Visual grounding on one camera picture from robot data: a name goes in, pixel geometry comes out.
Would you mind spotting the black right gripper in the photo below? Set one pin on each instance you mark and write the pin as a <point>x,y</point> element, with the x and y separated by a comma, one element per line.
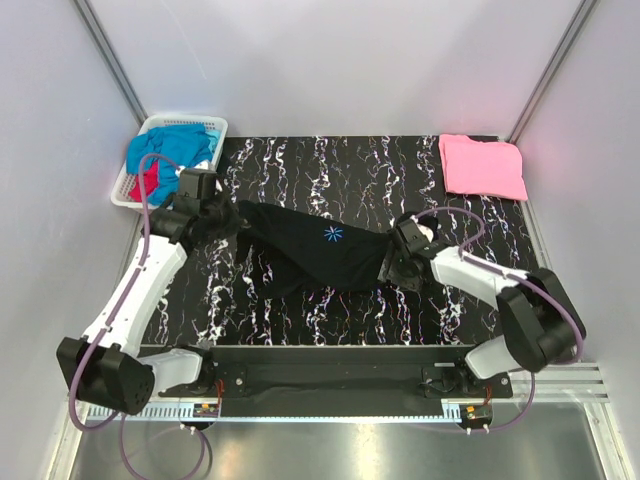
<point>389,267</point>

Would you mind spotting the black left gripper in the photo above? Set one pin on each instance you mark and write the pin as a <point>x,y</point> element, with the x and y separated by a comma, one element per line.
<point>219,197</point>

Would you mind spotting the black t-shirt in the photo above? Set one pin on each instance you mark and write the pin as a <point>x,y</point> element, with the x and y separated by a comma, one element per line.
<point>300,250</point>

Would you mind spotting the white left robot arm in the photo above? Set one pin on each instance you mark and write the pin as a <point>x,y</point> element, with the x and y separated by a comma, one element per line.
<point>103,367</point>

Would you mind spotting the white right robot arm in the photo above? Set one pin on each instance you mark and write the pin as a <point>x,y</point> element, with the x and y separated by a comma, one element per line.
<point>539,324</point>

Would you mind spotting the red t-shirt in basket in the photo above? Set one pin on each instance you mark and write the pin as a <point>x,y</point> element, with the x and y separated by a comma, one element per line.
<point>150,184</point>

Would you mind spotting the blue t-shirt in basket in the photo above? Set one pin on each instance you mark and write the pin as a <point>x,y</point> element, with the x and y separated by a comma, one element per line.
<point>186,145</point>

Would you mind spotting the white plastic basket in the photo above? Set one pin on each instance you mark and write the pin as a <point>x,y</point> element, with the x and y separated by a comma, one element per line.
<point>124,182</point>

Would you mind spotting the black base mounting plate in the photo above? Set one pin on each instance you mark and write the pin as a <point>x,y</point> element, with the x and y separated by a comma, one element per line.
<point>344,383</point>

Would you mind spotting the folded pink t-shirt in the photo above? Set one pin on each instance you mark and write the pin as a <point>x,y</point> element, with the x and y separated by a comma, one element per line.
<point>472,167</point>

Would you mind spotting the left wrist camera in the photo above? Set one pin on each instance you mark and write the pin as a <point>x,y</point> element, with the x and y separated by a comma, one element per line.
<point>198,183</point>

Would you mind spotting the aluminium frame rail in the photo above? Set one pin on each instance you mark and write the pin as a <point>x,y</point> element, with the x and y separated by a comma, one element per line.
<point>575,384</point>

